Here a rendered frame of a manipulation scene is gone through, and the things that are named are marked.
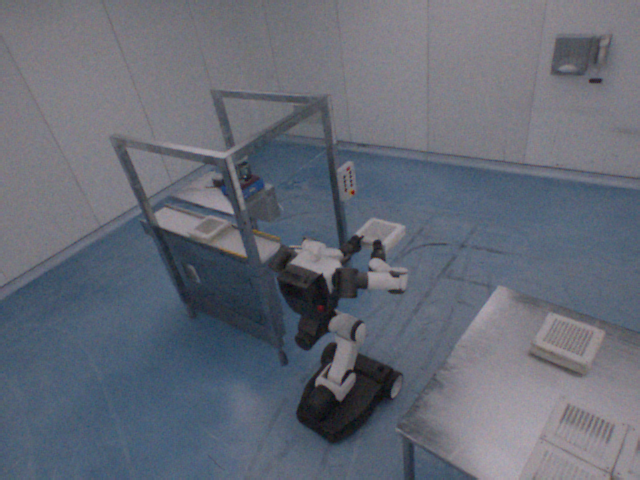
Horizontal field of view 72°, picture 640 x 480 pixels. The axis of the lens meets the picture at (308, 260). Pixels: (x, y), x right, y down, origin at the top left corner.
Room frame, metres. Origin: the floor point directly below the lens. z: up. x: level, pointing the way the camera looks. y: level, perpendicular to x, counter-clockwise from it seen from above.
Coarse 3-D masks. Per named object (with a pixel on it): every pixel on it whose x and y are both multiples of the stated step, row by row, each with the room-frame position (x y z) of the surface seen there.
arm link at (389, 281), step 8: (368, 272) 1.72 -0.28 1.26; (376, 272) 1.73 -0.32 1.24; (384, 272) 1.74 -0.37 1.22; (392, 272) 1.72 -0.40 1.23; (400, 272) 1.72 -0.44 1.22; (376, 280) 1.68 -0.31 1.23; (384, 280) 1.68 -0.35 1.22; (392, 280) 1.68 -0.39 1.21; (368, 288) 1.67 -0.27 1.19; (376, 288) 1.67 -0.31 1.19; (384, 288) 1.67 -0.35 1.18; (392, 288) 1.67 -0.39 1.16; (400, 288) 1.68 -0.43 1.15
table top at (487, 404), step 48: (480, 336) 1.49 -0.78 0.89; (528, 336) 1.43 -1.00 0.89; (624, 336) 1.32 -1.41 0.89; (432, 384) 1.27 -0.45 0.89; (480, 384) 1.22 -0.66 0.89; (528, 384) 1.17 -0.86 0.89; (576, 384) 1.12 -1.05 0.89; (624, 384) 1.08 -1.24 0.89; (432, 432) 1.03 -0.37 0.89; (480, 432) 0.99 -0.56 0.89; (528, 432) 0.95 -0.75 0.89
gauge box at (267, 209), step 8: (272, 192) 2.61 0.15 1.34; (264, 200) 2.56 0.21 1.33; (272, 200) 2.60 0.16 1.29; (248, 208) 2.68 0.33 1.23; (256, 208) 2.62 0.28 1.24; (264, 208) 2.57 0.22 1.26; (272, 208) 2.59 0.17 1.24; (248, 216) 2.69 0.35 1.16; (256, 216) 2.64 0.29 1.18; (264, 216) 2.58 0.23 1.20; (272, 216) 2.57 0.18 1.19
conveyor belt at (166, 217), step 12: (156, 216) 3.38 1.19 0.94; (168, 216) 3.33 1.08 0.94; (180, 216) 3.29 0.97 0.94; (192, 216) 3.25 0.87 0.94; (168, 228) 3.13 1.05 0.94; (180, 228) 3.09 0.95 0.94; (228, 240) 2.78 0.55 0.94; (240, 240) 2.75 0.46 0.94; (264, 240) 2.68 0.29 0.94; (240, 252) 2.59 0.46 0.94; (264, 252) 2.53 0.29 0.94; (276, 252) 2.56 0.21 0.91
